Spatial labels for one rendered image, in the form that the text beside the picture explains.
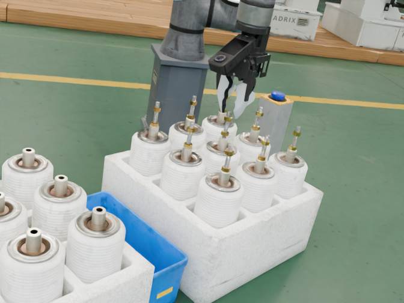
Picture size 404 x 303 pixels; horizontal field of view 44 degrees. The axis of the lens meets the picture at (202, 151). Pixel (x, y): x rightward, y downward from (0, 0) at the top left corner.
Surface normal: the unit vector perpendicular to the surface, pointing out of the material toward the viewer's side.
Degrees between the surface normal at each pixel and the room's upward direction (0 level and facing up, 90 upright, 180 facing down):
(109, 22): 90
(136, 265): 0
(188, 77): 90
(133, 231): 88
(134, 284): 90
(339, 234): 0
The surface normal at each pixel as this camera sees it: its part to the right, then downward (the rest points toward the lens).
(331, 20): -0.95, -0.04
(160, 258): -0.69, 0.16
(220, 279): 0.68, 0.43
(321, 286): 0.18, -0.88
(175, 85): 0.25, 0.47
